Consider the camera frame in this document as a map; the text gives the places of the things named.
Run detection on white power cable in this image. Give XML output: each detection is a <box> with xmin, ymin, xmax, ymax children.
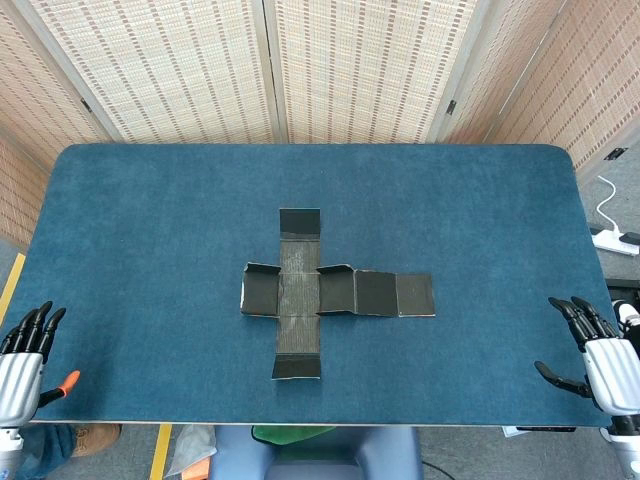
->
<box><xmin>596</xmin><ymin>174</ymin><xmax>625</xmax><ymax>236</ymax></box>

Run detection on grey plastic bag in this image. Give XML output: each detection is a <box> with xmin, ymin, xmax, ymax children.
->
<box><xmin>167</xmin><ymin>424</ymin><xmax>219</xmax><ymax>479</ymax></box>

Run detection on green cloth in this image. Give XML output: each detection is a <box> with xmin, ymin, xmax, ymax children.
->
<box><xmin>251</xmin><ymin>424</ymin><xmax>337</xmax><ymax>445</ymax></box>

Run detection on white power strip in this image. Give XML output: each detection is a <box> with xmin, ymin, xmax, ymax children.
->
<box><xmin>591</xmin><ymin>227</ymin><xmax>640</xmax><ymax>257</ymax></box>

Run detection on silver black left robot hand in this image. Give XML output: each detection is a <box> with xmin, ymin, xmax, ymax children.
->
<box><xmin>0</xmin><ymin>300</ymin><xmax>81</xmax><ymax>429</ymax></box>

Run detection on orange item under bag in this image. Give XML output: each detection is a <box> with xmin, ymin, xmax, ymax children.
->
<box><xmin>182</xmin><ymin>457</ymin><xmax>211</xmax><ymax>480</ymax></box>

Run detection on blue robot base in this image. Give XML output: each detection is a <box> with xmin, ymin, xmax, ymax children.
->
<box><xmin>208</xmin><ymin>425</ymin><xmax>424</xmax><ymax>480</ymax></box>

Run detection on dark blue cloth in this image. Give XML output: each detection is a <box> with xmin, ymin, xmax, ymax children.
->
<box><xmin>19</xmin><ymin>424</ymin><xmax>76</xmax><ymax>480</ymax></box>

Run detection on woven bamboo folding screen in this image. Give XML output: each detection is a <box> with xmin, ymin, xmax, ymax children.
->
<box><xmin>0</xmin><ymin>0</ymin><xmax>640</xmax><ymax>251</ymax></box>

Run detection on black equipment box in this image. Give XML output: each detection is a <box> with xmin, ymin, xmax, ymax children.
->
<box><xmin>604</xmin><ymin>278</ymin><xmax>640</xmax><ymax>304</ymax></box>

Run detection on black foldable cardboard box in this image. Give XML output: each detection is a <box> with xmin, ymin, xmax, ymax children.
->
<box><xmin>239</xmin><ymin>207</ymin><xmax>437</xmax><ymax>382</ymax></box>

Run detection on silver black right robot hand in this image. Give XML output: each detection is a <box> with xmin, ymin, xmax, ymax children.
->
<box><xmin>533</xmin><ymin>295</ymin><xmax>640</xmax><ymax>419</ymax></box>

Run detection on blue felt table mat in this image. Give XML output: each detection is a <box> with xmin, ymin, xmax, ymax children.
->
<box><xmin>0</xmin><ymin>143</ymin><xmax>640</xmax><ymax>427</ymax></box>

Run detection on brown shoe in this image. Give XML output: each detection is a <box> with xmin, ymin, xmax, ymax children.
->
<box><xmin>69</xmin><ymin>423</ymin><xmax>124</xmax><ymax>459</ymax></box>

